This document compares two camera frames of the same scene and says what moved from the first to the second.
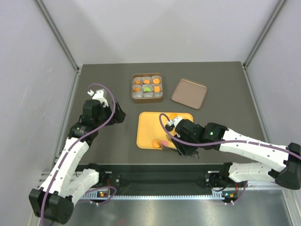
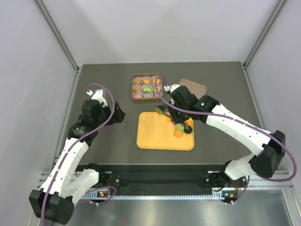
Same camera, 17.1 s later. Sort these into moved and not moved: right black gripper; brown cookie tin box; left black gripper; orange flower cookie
Moved: right black gripper
Not moved: brown cookie tin box; left black gripper; orange flower cookie
